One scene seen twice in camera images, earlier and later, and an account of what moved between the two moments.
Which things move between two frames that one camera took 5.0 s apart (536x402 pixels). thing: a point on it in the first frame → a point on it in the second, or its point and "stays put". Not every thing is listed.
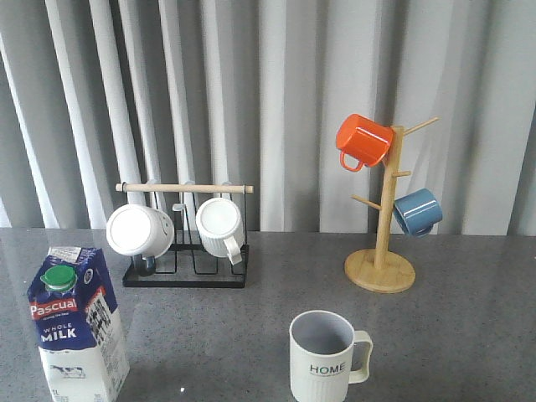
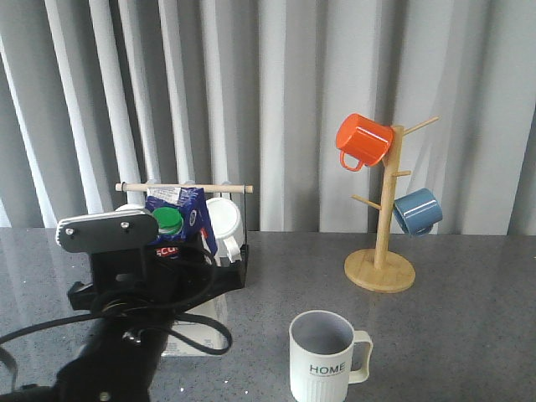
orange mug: [363, 139] stays put
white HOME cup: [326, 356] stays put
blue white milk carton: [79, 327] → [183, 218]
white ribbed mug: [219, 226] stays put
